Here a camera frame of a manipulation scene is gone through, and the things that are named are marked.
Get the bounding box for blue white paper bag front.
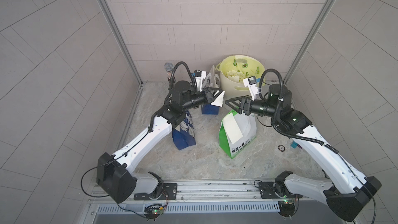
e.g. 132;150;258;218
172;111;196;150

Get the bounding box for blue white paper bag rear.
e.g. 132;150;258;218
201;66;221;115

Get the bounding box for blue white paper bag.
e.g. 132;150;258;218
172;111;196;150
201;66;221;115

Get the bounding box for white takeout receipt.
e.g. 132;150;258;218
211;91;225;107

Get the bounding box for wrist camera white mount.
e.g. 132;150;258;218
243;76;259;100
193;69;207;92

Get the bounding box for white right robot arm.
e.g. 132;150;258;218
226;68;381;222

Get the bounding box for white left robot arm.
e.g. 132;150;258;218
96;62;225;204

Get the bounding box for green white paper bag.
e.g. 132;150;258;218
219;110;257;159

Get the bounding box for teal and purple toy blocks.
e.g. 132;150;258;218
291;141;298;148

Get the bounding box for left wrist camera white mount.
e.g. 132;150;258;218
193;69;207;92

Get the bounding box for white plastic waste bin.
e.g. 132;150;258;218
216;55;265;100

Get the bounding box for yellow-green avocado bin liner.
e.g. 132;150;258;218
216;55;265;78

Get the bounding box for shredded paper pieces in bin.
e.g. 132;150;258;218
226;70;249;83

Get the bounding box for glitter microphone on black stand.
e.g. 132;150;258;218
164;62;174;79

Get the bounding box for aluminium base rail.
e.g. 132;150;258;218
90;178;330;215

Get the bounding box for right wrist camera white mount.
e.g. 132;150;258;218
243;76;259;100

